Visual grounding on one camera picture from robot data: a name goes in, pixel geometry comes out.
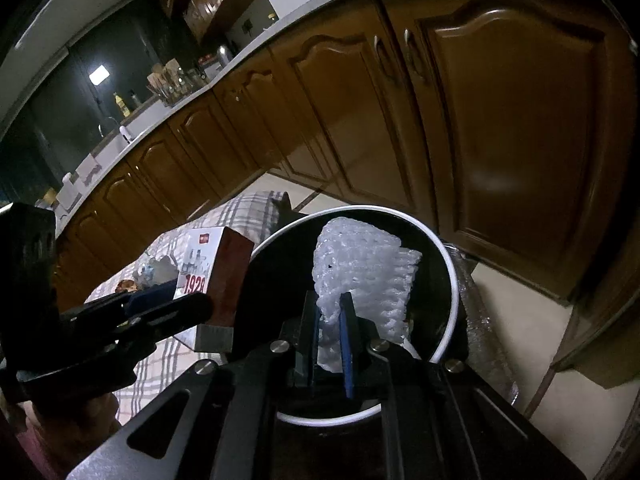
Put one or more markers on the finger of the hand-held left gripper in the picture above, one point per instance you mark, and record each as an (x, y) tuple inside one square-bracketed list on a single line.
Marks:
[(175, 310), (150, 296)]

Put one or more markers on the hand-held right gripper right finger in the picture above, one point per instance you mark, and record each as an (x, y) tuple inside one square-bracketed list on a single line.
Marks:
[(347, 345)]

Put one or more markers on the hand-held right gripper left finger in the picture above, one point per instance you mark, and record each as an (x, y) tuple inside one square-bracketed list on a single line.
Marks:
[(310, 332)]

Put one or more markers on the white and red box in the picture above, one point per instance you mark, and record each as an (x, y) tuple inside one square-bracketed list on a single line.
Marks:
[(205, 260)]

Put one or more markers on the white foam fruit net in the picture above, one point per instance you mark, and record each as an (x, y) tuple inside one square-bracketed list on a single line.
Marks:
[(360, 270)]

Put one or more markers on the white rimmed waste bin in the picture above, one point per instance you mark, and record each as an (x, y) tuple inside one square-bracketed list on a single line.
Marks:
[(452, 285)]

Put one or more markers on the person's left hand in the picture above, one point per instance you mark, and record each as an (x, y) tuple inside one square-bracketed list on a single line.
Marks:
[(75, 420)]

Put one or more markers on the red-orange wrapper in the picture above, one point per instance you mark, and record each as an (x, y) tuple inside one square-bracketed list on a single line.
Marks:
[(127, 286)]

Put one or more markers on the crumpled blue-grey paper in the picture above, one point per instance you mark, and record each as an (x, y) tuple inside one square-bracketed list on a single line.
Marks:
[(157, 267)]

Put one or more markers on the white container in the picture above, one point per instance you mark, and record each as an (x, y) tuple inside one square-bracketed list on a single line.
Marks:
[(92, 167), (70, 190)]

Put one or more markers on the white soap bottle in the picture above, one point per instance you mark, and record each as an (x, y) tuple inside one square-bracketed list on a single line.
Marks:
[(125, 134)]

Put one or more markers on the sink faucet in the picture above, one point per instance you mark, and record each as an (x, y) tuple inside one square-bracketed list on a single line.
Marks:
[(105, 127)]

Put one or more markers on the yellow bottle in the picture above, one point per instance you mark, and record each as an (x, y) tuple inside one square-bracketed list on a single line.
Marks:
[(120, 105)]

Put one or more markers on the white kitchen counter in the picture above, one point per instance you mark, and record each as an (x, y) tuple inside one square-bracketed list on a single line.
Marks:
[(200, 90)]

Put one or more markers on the wooden utensil rack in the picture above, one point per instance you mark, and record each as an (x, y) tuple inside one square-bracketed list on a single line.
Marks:
[(167, 82)]

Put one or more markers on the steel kettle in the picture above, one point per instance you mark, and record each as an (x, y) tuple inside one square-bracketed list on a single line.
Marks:
[(222, 55)]

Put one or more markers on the wooden base cabinets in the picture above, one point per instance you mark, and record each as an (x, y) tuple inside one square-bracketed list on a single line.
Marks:
[(450, 110)]

